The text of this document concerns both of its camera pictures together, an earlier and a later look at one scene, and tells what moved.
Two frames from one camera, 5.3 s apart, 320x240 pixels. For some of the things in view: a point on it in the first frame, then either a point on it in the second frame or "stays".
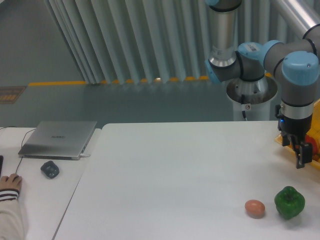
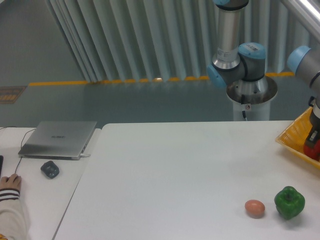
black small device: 50,169 stays
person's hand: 13,181 stays
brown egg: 254,208 stays
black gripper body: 294,121 -> 313,137
